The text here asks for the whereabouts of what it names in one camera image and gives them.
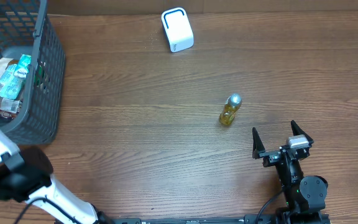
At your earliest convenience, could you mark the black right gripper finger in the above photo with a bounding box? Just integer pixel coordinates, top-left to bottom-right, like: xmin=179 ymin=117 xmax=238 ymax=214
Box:
xmin=252 ymin=127 xmax=265 ymax=159
xmin=290 ymin=120 xmax=306 ymax=136

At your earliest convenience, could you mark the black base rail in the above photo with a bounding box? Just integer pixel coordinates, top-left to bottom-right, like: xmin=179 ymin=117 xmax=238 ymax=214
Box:
xmin=112 ymin=215 xmax=331 ymax=224

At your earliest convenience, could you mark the white barcode scanner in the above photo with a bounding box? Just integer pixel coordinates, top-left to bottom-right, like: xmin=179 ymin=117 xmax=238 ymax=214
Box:
xmin=161 ymin=7 xmax=194 ymax=53

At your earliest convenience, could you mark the grey plastic shopping basket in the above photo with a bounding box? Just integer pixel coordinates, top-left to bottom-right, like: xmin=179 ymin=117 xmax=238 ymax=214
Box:
xmin=0 ymin=1 xmax=65 ymax=145

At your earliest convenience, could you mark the small teal white box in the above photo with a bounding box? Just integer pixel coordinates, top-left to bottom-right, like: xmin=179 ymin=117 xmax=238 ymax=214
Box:
xmin=13 ymin=54 xmax=31 ymax=79

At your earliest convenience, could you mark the brown snack bag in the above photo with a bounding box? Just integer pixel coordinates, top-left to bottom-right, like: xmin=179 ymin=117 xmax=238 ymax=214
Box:
xmin=0 ymin=58 xmax=22 ymax=120

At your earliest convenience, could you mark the yellow liquid bottle silver cap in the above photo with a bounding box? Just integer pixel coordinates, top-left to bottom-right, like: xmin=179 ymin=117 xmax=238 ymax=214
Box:
xmin=219 ymin=93 xmax=242 ymax=126

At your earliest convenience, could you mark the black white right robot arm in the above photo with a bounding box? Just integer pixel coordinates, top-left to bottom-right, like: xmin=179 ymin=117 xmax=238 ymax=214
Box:
xmin=245 ymin=120 xmax=331 ymax=223

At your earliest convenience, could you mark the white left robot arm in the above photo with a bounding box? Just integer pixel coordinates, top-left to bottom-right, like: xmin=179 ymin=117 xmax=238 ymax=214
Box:
xmin=0 ymin=37 xmax=112 ymax=223

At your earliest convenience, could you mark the teal wet wipes pack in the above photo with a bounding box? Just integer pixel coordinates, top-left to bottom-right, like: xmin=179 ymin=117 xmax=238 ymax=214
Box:
xmin=0 ymin=64 xmax=25 ymax=100

